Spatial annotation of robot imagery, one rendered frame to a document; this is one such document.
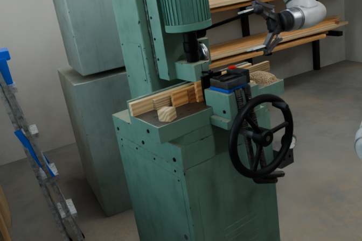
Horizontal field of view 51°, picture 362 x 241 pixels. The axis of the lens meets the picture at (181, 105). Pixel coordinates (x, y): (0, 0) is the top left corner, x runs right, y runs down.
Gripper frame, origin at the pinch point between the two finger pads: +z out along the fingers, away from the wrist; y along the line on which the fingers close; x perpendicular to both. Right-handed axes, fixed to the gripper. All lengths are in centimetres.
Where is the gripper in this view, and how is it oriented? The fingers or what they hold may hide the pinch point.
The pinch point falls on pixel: (246, 31)
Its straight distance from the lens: 142.7
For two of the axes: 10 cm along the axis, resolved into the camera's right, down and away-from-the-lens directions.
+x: 5.2, -0.2, -8.6
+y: -2.6, -9.6, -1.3
